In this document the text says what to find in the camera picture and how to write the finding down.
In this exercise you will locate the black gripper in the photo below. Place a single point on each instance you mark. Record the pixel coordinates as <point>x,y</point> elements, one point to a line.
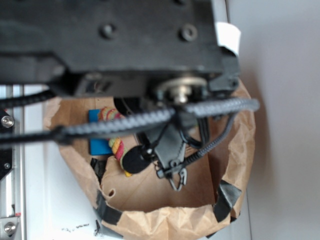
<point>120,48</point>

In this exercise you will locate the brown paper bag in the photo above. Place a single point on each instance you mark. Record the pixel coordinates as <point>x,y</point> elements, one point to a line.
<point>144,207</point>

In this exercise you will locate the blue rectangular block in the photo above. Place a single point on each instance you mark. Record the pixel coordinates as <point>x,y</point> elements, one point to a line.
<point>97,147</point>

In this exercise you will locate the multicolored twisted rope toy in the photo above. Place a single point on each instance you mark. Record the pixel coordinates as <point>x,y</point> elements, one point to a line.
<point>116,144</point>

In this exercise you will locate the black mounting bracket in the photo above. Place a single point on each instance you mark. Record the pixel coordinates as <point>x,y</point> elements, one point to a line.
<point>6,155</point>

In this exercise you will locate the aluminium frame rail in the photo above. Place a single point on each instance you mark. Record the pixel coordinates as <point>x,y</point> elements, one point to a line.
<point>12,176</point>

